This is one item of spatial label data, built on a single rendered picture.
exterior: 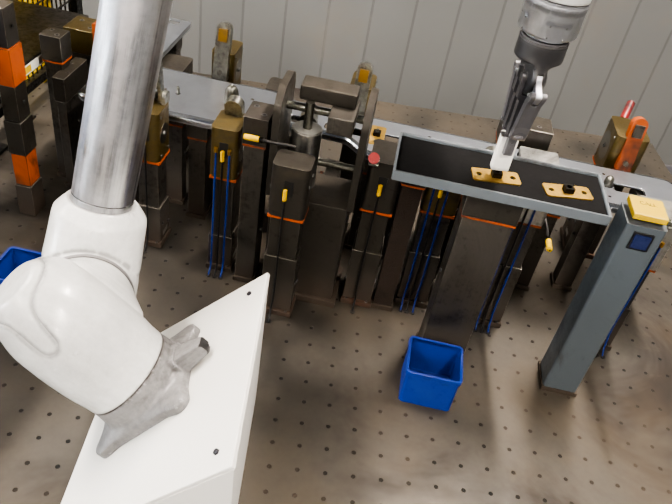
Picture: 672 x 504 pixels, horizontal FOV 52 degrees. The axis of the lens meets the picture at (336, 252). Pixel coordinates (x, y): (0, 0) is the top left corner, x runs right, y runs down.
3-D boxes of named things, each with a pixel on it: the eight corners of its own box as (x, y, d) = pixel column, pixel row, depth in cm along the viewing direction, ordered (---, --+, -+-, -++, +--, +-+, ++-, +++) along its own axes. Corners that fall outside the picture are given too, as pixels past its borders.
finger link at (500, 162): (520, 133, 113) (521, 136, 112) (507, 169, 117) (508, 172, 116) (502, 131, 112) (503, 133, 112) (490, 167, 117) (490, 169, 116)
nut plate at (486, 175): (516, 174, 120) (519, 168, 119) (521, 186, 117) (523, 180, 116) (470, 168, 119) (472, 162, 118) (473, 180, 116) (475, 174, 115)
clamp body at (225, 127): (240, 253, 164) (251, 114, 141) (227, 282, 156) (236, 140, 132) (214, 247, 164) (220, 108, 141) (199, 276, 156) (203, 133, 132)
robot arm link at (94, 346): (82, 437, 100) (-48, 351, 90) (94, 362, 116) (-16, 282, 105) (164, 371, 98) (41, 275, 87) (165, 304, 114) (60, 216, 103)
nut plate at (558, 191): (586, 188, 120) (589, 182, 119) (593, 201, 117) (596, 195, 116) (540, 183, 118) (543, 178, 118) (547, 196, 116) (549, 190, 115)
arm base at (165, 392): (208, 395, 97) (180, 374, 95) (100, 462, 104) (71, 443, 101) (218, 313, 112) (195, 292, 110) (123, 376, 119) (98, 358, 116)
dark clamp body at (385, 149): (374, 284, 162) (409, 145, 138) (368, 318, 153) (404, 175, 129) (344, 278, 163) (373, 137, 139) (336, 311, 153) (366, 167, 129)
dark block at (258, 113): (261, 265, 161) (277, 104, 135) (253, 284, 156) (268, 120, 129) (240, 260, 161) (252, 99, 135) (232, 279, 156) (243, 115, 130)
